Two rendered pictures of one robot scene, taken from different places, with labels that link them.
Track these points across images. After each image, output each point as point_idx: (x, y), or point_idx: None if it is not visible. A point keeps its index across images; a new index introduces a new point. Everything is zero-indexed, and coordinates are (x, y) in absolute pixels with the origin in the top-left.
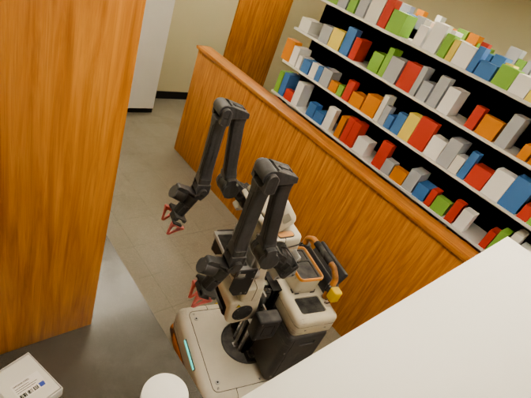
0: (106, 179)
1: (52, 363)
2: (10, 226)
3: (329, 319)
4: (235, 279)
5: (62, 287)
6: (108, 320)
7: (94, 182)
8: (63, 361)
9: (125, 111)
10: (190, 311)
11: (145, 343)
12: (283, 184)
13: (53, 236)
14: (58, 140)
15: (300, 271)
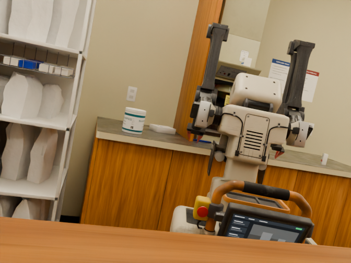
0: (206, 50)
1: (171, 134)
2: (194, 68)
3: (174, 224)
4: (211, 150)
5: (191, 105)
6: (189, 142)
7: (205, 51)
8: (171, 135)
9: (213, 20)
10: None
11: (172, 141)
12: (211, 30)
13: (196, 75)
14: (204, 34)
15: (240, 198)
